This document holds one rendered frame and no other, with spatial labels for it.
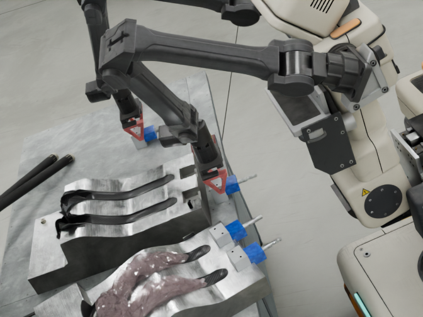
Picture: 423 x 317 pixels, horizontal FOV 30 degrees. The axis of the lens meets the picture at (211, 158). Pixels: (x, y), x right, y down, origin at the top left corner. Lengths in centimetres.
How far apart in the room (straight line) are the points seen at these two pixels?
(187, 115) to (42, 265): 58
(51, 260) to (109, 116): 78
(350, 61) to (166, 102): 43
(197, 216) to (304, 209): 131
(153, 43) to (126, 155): 97
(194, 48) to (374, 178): 66
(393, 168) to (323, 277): 102
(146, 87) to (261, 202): 173
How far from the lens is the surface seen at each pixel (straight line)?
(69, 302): 191
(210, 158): 205
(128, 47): 157
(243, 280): 181
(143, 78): 172
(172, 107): 185
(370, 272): 254
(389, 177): 204
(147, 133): 249
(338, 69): 168
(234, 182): 212
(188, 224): 203
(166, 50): 159
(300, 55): 167
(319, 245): 310
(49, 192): 254
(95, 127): 275
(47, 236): 225
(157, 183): 217
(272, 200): 339
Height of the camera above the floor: 207
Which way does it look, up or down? 33 degrees down
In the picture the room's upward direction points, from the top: 24 degrees counter-clockwise
